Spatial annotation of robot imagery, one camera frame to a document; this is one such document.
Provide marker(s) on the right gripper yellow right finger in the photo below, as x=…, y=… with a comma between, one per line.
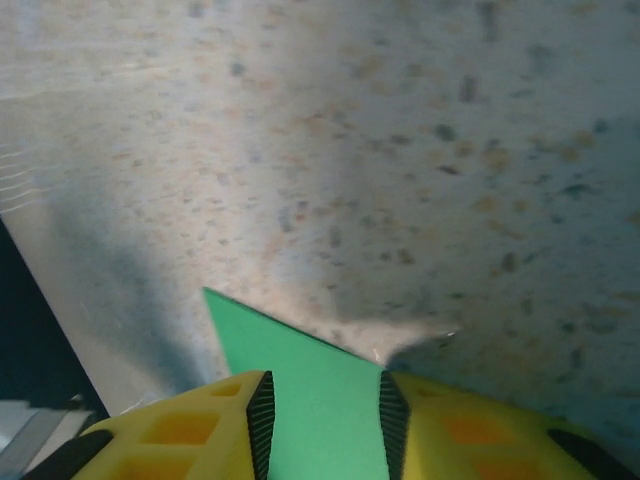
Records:
x=475, y=440

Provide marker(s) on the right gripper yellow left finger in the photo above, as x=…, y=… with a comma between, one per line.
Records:
x=165, y=445

